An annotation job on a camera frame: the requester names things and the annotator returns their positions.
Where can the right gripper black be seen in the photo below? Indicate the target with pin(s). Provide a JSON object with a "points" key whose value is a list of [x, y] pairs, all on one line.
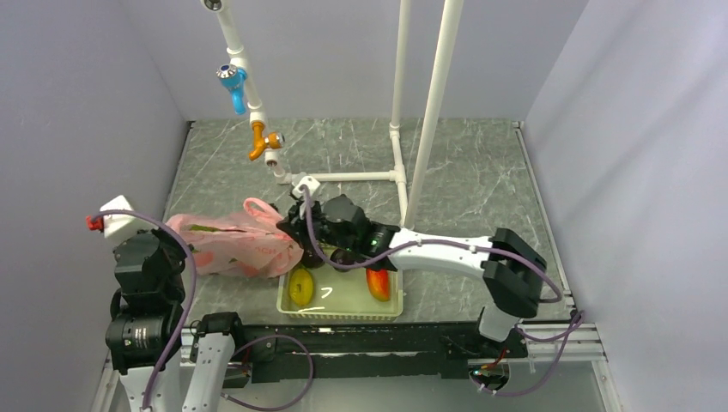
{"points": [[294, 225]]}

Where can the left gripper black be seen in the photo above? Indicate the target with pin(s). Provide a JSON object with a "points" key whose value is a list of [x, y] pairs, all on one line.
{"points": [[179, 249]]}

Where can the pink plastic bag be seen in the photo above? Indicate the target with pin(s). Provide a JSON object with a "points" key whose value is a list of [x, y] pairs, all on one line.
{"points": [[243, 243]]}

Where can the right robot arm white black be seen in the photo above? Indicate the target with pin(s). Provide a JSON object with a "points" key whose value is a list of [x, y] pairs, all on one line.
{"points": [[511, 271]]}

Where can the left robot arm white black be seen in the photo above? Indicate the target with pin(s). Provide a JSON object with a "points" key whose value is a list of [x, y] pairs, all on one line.
{"points": [[143, 338]]}

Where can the dark purple fake fruit left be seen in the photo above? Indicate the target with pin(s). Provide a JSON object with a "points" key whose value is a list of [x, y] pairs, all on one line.
{"points": [[311, 260]]}

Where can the dark purple fake fruit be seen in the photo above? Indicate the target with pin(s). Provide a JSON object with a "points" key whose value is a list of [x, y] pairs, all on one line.
{"points": [[311, 260], [341, 260]]}

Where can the dark purple fake fruit right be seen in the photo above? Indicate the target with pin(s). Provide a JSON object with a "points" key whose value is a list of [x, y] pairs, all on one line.
{"points": [[341, 260]]}

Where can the yellow fake mango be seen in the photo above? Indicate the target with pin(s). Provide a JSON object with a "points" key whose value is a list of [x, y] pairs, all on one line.
{"points": [[300, 287]]}

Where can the red orange fake mango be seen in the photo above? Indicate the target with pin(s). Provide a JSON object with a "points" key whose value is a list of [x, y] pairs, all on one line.
{"points": [[378, 283]]}

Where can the pale green plastic basket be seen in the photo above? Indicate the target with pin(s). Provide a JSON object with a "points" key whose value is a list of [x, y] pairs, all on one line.
{"points": [[342, 296]]}

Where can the orange tap valve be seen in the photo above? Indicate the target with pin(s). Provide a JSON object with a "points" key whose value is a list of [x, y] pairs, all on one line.
{"points": [[262, 141]]}

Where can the blue tap valve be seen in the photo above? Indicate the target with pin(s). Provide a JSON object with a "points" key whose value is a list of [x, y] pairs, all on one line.
{"points": [[233, 78]]}

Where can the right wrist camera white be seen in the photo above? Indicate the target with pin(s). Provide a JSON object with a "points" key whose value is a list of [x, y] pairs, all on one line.
{"points": [[302, 183]]}

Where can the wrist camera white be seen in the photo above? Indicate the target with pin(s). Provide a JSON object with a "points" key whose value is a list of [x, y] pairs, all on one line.
{"points": [[116, 229], [302, 183]]}

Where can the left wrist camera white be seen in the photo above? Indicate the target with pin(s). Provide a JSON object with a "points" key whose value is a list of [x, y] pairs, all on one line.
{"points": [[116, 229]]}

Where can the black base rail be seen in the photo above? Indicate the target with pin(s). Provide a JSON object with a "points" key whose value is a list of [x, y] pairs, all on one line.
{"points": [[336, 351]]}

